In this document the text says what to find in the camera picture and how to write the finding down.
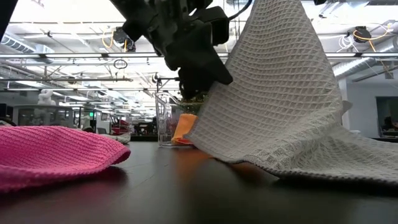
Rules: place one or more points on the white figure statue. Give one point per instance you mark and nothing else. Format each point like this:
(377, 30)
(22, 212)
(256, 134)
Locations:
(46, 98)

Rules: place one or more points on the long ceiling light bar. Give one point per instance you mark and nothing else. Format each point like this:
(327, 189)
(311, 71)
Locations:
(74, 55)

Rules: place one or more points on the clear plastic bin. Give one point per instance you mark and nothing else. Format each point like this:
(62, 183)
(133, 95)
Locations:
(163, 124)

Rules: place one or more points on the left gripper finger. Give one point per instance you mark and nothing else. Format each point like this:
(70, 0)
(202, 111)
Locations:
(199, 59)
(194, 85)

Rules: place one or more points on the pink microfiber towel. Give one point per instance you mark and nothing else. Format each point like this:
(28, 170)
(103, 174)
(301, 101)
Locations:
(56, 155)

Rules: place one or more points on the grey waffle towel with tag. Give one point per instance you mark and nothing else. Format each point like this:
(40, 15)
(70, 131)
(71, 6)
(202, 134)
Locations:
(280, 93)

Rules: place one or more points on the orange microfiber towel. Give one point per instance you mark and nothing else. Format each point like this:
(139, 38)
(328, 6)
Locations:
(185, 127)

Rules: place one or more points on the black aluminium table frame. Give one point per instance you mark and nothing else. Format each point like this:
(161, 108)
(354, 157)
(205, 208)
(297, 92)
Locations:
(143, 138)

